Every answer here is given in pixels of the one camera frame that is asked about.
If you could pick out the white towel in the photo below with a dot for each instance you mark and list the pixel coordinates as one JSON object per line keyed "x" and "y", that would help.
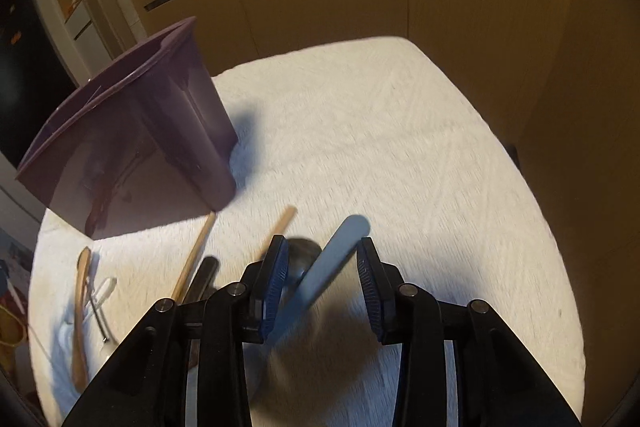
{"x": 375, "y": 132}

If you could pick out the wooden chopstick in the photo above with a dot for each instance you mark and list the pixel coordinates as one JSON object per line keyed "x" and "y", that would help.
{"x": 195, "y": 257}
{"x": 280, "y": 232}

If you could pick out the wooden spoon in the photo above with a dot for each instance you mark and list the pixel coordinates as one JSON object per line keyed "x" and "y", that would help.
{"x": 79, "y": 332}

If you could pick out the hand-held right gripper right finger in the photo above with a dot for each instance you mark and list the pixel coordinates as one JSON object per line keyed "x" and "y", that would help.
{"x": 369, "y": 297}

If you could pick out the white plastic spoon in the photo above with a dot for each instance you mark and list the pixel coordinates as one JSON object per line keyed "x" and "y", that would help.
{"x": 107, "y": 288}

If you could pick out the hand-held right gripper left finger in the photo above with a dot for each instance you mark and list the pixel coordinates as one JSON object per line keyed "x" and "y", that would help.
{"x": 274, "y": 292}

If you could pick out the white wall cabinet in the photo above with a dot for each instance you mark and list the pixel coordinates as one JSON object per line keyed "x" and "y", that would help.
{"x": 82, "y": 32}

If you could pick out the metal fork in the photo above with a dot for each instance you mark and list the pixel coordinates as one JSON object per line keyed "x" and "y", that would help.
{"x": 100, "y": 322}

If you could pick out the metal spoon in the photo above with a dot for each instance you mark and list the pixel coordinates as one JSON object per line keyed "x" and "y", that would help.
{"x": 305, "y": 254}

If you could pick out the purple utensil holder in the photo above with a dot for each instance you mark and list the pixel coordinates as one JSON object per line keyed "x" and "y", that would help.
{"x": 150, "y": 132}

